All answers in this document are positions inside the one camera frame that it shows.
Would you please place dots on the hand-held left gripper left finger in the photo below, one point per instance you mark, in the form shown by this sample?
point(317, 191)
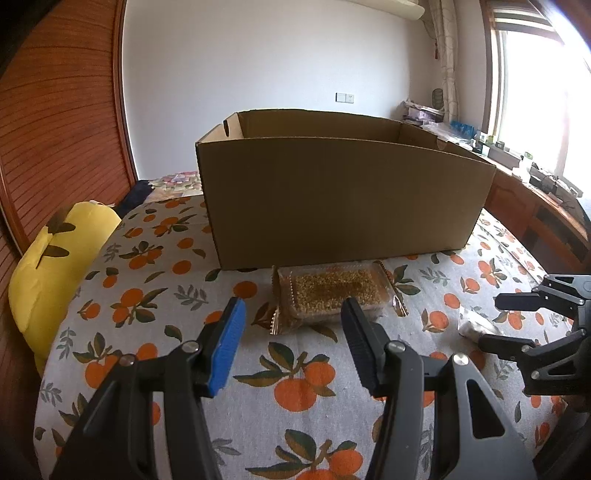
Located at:
point(228, 346)

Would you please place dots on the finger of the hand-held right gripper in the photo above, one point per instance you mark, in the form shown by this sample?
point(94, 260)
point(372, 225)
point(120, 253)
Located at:
point(508, 346)
point(517, 302)

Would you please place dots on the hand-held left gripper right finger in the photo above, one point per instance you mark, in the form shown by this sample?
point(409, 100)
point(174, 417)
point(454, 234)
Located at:
point(360, 341)

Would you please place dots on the silver snack packet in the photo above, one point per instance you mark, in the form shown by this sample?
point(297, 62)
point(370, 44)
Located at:
point(475, 325)

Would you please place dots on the sesame snack clear tray pack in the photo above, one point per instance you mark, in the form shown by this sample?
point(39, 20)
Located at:
point(332, 286)

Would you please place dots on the brown cardboard box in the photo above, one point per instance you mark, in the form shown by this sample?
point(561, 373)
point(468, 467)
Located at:
point(341, 207)

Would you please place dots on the orange fruit print bedspread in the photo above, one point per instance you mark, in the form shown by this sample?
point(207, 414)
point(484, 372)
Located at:
point(152, 323)

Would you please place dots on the floral quilt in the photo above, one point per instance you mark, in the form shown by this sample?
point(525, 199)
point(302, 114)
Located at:
point(180, 182)

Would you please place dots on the dark blue cloth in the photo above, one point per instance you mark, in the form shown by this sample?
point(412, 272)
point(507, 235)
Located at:
point(138, 196)

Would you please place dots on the yellow plush pillow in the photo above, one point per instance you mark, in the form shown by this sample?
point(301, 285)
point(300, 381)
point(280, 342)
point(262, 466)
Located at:
point(51, 277)

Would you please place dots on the window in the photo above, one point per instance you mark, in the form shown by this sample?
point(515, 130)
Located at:
point(531, 92)

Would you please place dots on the patterned curtain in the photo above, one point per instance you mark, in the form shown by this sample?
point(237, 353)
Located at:
point(445, 55)

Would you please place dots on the wooden slatted wardrobe door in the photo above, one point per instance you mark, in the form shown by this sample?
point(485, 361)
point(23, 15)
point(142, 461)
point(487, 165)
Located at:
point(55, 115)

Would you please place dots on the white air conditioner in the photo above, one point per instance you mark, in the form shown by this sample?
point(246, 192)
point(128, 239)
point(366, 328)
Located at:
point(401, 7)

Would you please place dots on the white wall socket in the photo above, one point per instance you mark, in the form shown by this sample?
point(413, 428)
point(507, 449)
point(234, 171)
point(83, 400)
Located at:
point(345, 97)

